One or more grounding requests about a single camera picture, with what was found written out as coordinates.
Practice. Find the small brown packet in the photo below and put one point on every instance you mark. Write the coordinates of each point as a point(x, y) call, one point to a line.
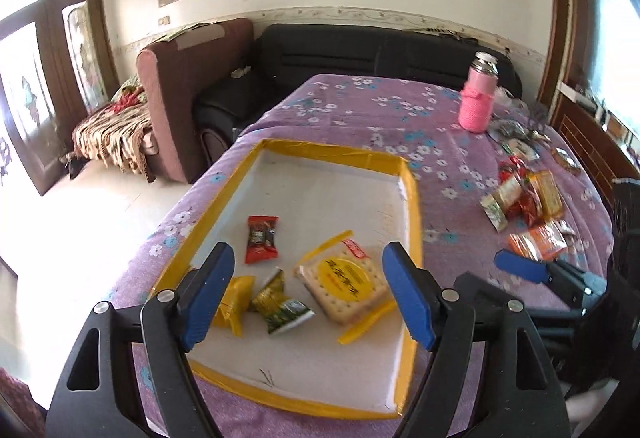
point(565, 160)

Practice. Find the crinkled orange snack packet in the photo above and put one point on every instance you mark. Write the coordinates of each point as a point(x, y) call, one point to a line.
point(540, 240)

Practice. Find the white tray with yellow tape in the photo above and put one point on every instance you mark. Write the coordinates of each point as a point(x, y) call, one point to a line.
point(320, 198)

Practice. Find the black sofa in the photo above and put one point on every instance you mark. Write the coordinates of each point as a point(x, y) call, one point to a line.
point(325, 53)

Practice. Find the brown patterned blanket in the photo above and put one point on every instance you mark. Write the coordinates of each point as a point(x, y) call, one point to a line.
point(110, 133)

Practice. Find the purple floral tablecloth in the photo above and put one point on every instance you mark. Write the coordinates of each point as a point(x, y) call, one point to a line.
point(350, 118)

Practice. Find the white object on sofa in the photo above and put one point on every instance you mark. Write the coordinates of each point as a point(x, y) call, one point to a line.
point(240, 70)

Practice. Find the small red candy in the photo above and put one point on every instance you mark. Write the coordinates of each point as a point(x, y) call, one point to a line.
point(530, 210)

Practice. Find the dark plastic bag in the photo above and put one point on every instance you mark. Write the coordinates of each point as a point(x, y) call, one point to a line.
point(507, 130)

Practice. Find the dark green snack packet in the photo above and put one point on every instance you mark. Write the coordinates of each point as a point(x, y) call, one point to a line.
point(280, 308)

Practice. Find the cracker packet round yellow label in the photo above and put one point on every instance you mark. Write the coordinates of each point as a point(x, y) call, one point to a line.
point(340, 288)

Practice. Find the paper on armchair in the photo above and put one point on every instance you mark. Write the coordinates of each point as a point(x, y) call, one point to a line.
point(195, 29)

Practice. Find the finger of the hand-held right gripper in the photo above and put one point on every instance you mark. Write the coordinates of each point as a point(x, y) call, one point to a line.
point(485, 290)
point(520, 265)

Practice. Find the shiny red candy packet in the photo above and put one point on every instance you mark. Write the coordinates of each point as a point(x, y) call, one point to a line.
point(517, 175)

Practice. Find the red patterned cloth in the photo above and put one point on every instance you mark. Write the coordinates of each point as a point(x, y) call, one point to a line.
point(129, 95)

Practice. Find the pink knit-covered bottle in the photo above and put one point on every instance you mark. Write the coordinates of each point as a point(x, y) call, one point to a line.
point(477, 103)

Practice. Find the clear plastic bag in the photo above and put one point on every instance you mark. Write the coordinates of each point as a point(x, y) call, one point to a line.
point(506, 97)

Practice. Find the bright window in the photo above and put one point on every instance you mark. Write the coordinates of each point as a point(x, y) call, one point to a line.
point(615, 43)

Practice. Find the maroon armchair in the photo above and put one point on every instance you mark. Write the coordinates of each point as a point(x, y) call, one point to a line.
point(170, 118)

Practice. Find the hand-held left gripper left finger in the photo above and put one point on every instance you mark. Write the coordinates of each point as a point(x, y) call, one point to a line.
point(210, 298)

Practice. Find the white green packet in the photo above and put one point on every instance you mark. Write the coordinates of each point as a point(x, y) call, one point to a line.
point(520, 148)

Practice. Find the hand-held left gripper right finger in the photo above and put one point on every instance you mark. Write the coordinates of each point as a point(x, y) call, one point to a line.
point(410, 298)

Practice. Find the wooden glass door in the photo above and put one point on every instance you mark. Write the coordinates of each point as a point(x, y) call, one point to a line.
point(55, 68)

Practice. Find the wooden cabinet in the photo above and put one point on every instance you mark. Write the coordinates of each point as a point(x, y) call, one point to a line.
point(585, 138)

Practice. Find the yellow snack packet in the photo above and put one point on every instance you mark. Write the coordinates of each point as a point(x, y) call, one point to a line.
point(235, 300)

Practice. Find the wooden window frame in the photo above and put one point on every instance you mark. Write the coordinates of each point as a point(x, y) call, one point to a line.
point(560, 18)

